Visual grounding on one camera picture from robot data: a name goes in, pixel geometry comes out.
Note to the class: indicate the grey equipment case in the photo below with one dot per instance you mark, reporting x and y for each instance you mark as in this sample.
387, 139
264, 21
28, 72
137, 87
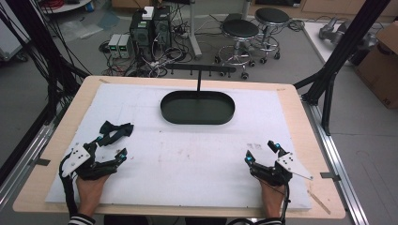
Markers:
11, 40

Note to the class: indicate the clear plastic sheet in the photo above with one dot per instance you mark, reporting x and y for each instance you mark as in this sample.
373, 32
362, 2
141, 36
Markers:
90, 25

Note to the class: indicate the person's left hand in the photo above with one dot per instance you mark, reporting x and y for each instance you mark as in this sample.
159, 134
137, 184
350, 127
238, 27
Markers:
90, 192

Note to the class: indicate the black computer tower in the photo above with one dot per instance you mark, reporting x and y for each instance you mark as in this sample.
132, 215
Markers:
141, 33
162, 28

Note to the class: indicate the grey metal desk leg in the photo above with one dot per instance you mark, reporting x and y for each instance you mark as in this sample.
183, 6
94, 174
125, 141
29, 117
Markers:
195, 37

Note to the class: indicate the white side table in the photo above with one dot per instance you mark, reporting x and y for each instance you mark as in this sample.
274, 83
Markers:
316, 40

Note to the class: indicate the aluminium rail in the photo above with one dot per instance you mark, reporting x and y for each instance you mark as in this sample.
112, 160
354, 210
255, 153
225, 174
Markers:
338, 162
25, 159

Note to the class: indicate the black round stool chrome base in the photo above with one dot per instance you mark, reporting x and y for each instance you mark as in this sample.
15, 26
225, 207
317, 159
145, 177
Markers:
240, 29
271, 16

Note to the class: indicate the black cloth bow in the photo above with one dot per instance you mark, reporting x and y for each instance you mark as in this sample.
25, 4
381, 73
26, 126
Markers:
116, 131

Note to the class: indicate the brown cardboard box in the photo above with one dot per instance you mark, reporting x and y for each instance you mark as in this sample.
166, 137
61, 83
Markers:
380, 68

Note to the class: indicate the black oval tray hanger stand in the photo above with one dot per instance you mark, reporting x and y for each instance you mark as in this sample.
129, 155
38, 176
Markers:
197, 108

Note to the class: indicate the black tape piece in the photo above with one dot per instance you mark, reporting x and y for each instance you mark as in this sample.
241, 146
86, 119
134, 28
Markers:
330, 176
42, 162

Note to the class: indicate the grey robot part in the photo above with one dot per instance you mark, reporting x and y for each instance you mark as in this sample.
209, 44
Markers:
334, 31

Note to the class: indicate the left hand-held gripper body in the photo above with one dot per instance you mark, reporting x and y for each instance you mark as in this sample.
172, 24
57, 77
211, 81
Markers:
82, 162

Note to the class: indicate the person's right hand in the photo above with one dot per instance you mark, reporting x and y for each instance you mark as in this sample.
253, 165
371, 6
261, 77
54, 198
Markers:
272, 197

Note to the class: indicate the grey bench power supply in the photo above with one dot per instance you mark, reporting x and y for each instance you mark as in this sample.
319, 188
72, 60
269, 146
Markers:
126, 46
114, 45

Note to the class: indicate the white foam mat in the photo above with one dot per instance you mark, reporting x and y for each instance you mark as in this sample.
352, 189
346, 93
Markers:
187, 162

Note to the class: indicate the white box on computer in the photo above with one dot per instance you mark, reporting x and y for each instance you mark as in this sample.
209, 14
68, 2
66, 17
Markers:
147, 13

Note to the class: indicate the thin wooden stick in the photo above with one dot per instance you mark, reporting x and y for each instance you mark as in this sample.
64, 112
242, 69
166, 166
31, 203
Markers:
319, 202

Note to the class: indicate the black metal frame strut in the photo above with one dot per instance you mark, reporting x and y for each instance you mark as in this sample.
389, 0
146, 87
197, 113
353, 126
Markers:
344, 50

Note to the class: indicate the round white table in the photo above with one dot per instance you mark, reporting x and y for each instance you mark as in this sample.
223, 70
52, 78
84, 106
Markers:
67, 6

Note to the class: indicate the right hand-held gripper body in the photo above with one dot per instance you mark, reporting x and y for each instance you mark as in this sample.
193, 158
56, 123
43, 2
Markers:
292, 165

